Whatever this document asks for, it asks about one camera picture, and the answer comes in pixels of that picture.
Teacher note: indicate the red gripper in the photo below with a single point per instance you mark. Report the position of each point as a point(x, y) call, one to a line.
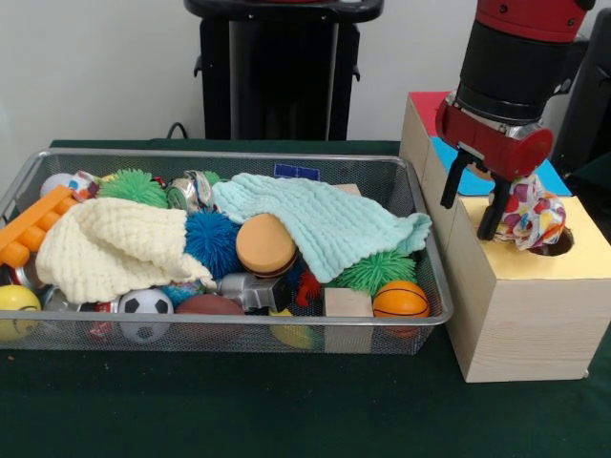
point(477, 138)

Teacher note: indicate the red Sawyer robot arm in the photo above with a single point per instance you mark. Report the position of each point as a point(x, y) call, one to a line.
point(515, 62)

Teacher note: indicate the shallow clear plastic bin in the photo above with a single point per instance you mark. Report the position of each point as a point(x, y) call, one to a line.
point(410, 191)

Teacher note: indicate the wooden box with three holes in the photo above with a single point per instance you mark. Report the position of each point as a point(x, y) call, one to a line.
point(525, 324)

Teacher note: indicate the dark green tablecloth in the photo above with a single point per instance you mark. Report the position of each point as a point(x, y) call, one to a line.
point(589, 175)
point(238, 405)

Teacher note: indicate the small orange basketball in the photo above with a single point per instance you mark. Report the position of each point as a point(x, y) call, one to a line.
point(400, 299)

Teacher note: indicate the light blue waffle cloth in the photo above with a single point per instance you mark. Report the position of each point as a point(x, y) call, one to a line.
point(324, 214)

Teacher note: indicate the black metal stand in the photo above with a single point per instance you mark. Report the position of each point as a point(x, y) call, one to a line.
point(592, 95)

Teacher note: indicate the blue spiky rubber ball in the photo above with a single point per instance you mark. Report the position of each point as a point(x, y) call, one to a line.
point(210, 243)

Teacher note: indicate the small brown football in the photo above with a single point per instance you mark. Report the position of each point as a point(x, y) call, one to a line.
point(210, 304)

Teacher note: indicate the green spiky rubber ball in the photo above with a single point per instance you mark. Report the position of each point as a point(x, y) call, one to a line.
point(131, 187)

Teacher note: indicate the small black white soccer ball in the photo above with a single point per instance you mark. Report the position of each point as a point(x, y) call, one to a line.
point(145, 301)

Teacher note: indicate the cream waffle cloth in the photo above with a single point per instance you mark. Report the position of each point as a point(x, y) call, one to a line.
point(110, 248)

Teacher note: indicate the white baseball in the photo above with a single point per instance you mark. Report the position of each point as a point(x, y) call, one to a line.
point(55, 183)

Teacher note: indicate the orange notched foam block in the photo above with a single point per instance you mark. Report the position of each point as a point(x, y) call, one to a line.
point(33, 224)

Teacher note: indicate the yellow tennis ball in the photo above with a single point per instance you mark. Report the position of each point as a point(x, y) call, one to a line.
point(16, 300)

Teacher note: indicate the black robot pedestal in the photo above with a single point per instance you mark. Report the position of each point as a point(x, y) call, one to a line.
point(281, 81)

